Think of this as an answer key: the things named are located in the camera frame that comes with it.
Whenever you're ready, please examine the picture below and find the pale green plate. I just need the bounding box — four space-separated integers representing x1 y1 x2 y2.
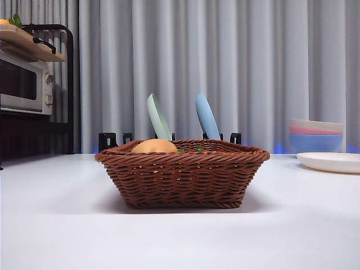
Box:
146 93 173 141

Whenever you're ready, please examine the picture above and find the white toaster oven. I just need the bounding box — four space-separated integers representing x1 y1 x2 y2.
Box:
0 50 55 115

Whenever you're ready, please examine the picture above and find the green leaf sprig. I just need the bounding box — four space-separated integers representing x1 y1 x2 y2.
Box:
8 12 25 29

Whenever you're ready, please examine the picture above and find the tan potato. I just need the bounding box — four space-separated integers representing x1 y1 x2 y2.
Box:
130 138 179 154

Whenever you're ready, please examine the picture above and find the black metal shelf frame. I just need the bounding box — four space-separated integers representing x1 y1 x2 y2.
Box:
0 24 75 169

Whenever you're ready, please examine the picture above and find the brown wicker basket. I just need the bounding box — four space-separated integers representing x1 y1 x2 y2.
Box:
94 138 271 210

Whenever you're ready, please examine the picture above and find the white flat plate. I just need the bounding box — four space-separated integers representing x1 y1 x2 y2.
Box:
296 152 360 174

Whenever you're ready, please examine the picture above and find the pink bowl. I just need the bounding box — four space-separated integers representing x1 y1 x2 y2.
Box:
289 125 344 136

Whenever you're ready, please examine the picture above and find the wooden cutting board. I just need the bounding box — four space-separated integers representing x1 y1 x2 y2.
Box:
0 24 68 62

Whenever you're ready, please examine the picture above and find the grey curtain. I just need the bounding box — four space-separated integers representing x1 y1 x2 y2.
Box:
0 0 360 154

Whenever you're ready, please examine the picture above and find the black dish rack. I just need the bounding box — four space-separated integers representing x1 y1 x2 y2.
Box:
98 132 242 154

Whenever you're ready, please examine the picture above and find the green cucumber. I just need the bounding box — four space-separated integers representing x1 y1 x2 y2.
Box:
177 146 205 154

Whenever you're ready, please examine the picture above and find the pale blue plate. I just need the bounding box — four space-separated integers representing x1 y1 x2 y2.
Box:
195 93 222 141

